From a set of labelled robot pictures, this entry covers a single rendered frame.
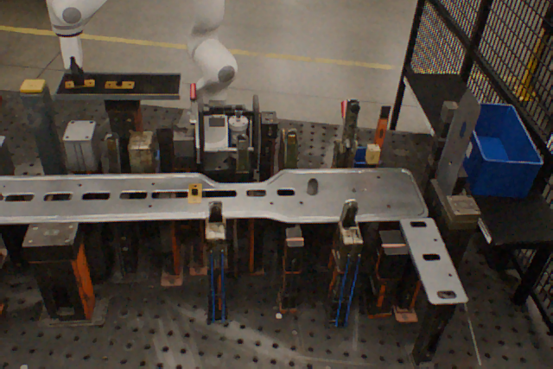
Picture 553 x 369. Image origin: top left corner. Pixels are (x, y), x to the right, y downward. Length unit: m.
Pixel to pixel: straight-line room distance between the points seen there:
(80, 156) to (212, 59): 0.54
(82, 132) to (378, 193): 0.88
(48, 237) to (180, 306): 0.45
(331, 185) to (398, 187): 0.20
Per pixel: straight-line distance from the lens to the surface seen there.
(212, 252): 1.43
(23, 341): 1.73
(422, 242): 1.53
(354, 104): 1.60
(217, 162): 1.75
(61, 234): 1.50
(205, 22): 1.85
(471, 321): 1.80
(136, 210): 1.56
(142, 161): 1.67
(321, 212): 1.55
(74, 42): 1.70
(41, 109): 1.85
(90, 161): 1.70
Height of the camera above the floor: 2.06
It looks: 39 degrees down
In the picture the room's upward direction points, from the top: 4 degrees clockwise
